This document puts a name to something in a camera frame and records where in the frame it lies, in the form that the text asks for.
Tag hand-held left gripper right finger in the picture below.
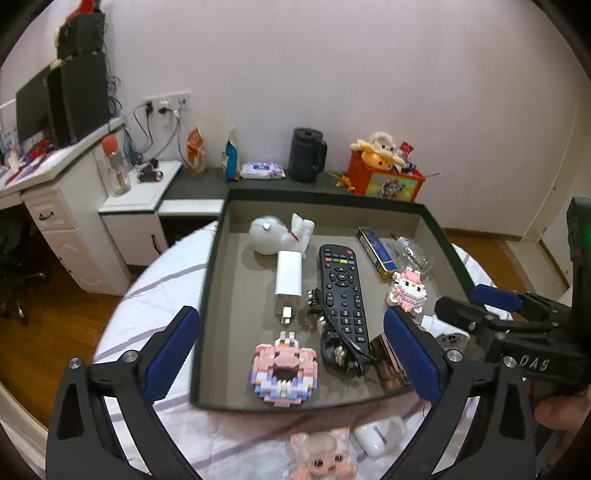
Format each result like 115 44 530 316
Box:
383 307 539 480

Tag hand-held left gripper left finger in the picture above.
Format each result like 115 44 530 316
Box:
45 305 204 480

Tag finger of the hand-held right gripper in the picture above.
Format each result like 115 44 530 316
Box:
471 284 561 324
435 295 513 342

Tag pink box with dark rim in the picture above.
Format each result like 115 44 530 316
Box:
190 187 476 411

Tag white wall charger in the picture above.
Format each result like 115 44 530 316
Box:
274 250 303 324

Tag person's right hand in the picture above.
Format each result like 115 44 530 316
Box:
533 387 591 432

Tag rose gold box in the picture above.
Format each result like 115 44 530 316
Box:
369 330 411 393

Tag pink bunny block figure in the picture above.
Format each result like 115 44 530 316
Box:
385 267 426 315

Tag white earbud case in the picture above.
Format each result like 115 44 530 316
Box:
353 414 408 459

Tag black remote control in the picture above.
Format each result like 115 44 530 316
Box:
318 244 372 356

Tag small blue and gold box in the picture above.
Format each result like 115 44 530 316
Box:
356 226 399 280

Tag small doll figurine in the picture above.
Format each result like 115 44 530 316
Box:
290 427 360 480

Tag white nightstand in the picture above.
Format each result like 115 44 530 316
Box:
98 160 183 268

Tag red printed toy box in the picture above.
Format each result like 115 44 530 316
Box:
346 150 426 204

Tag white astronaut figure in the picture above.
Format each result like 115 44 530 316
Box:
248 213 315 256

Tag yellow plush toy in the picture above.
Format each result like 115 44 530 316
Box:
349 141 407 172

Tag white desk with drawers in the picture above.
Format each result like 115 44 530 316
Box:
0 115 130 296

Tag dark grey low cabinet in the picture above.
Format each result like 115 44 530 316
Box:
159 166 365 217

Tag black office chair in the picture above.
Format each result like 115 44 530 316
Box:
0 217 47 326

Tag small black device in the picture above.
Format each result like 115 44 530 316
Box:
137 159 163 182

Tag cream plush toy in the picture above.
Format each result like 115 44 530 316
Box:
367 130 398 155

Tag clear bottle with orange cap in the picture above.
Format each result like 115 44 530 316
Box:
102 135 132 195

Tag orange snack bag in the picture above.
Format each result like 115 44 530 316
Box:
185 127 207 175

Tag blue and white bag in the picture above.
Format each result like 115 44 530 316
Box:
222 124 242 181

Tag wet wipes pack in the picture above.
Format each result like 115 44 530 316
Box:
240 161 286 181

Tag black lidded mug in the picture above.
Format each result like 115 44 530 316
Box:
288 128 328 184

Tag red items on desk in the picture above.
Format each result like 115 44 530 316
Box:
21 138 58 167

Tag black computer tower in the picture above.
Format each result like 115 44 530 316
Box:
46 51 112 146

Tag black computer monitor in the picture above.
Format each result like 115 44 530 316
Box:
15 69 54 144

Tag black box on tower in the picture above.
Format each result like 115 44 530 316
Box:
55 11 107 61

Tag pink ring building block toy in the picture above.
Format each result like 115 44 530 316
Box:
250 333 319 409

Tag white bed frame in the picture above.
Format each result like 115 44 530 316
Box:
0 383 49 467

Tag black power cables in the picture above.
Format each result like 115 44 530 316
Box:
124 104 183 162

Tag white wall outlet strip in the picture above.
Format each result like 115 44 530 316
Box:
142 90 191 114

